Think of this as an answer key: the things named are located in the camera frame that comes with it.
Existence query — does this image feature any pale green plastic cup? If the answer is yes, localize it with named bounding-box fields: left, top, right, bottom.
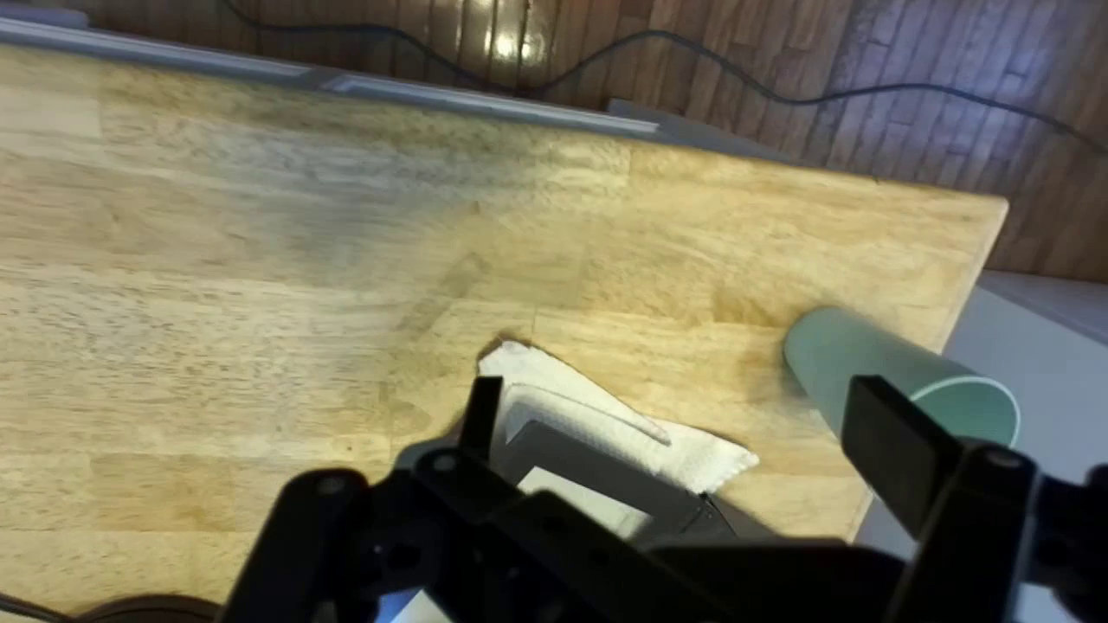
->
left=784, top=305, right=1024, bottom=457

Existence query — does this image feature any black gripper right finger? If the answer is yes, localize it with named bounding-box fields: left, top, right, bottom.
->
left=843, top=375, right=1108, bottom=623

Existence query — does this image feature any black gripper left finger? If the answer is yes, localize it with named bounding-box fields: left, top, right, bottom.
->
left=221, top=375, right=721, bottom=623

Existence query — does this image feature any white paper towel sheet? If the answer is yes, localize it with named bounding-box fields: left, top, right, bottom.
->
left=476, top=335, right=762, bottom=500

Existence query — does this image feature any black floor cable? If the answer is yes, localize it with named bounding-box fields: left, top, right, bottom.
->
left=217, top=0, right=1108, bottom=159

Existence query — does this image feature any grey metal rail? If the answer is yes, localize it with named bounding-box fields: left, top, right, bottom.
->
left=0, top=10, right=789, bottom=159

